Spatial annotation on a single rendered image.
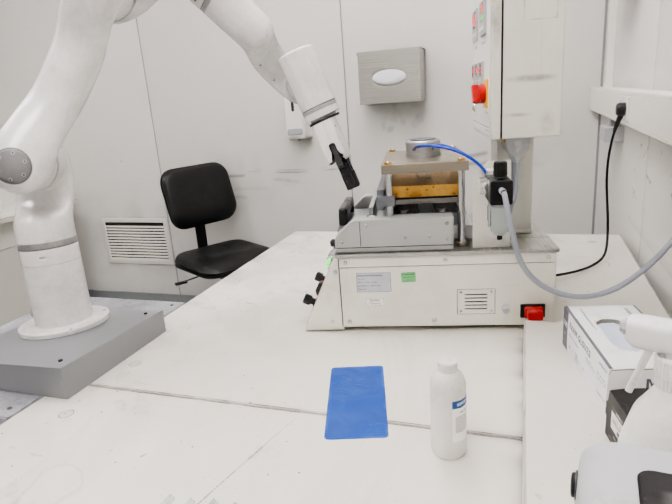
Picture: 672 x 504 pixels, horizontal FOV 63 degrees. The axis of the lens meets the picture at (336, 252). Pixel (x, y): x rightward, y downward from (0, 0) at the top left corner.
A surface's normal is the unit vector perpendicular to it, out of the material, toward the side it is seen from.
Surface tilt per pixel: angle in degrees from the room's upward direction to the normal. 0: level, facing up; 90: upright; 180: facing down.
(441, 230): 90
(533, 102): 90
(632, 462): 1
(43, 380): 90
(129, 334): 90
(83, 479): 0
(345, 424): 0
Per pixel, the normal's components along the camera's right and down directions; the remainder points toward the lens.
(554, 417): -0.07, -0.96
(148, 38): -0.32, 0.29
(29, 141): 0.40, -0.19
